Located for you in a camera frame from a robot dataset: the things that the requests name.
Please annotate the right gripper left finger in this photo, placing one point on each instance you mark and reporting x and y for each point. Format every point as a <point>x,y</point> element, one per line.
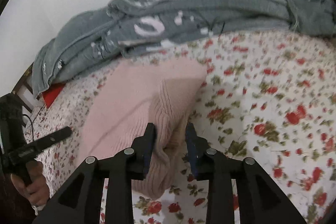
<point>102,182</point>

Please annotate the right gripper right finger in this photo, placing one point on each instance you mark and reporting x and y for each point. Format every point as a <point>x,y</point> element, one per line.
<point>259,198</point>

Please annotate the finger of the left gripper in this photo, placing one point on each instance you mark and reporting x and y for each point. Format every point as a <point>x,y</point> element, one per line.
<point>48,138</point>

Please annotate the pink knit sweater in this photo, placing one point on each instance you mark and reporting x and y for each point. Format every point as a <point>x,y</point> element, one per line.
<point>133,96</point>

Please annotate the person's left hand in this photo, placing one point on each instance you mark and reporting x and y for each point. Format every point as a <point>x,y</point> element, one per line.
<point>38,192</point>

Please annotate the wooden bed headboard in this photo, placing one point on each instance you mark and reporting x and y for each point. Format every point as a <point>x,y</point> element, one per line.
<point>23,93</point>

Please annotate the red pillow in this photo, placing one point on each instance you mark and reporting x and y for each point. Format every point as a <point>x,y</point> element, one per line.
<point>52,93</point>

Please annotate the floral bed sheet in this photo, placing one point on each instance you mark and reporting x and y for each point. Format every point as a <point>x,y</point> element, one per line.
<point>267,95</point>

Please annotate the grey patterned quilt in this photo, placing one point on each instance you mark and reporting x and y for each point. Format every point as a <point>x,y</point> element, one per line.
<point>135,27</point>

